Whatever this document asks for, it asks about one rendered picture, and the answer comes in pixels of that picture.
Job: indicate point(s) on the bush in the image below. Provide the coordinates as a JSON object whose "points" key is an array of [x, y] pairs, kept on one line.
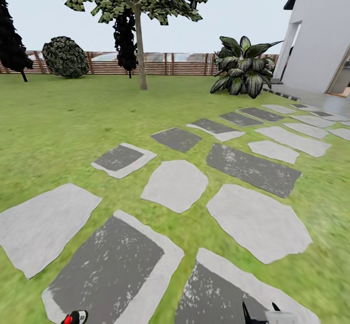
{"points": [[65, 58], [220, 55], [247, 75]]}

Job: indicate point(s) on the fixed window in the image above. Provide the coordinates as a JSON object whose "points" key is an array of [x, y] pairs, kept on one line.
{"points": [[340, 86]]}

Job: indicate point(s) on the pesticide atomizer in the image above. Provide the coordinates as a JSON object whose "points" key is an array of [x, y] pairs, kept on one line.
{"points": [[79, 316]]}

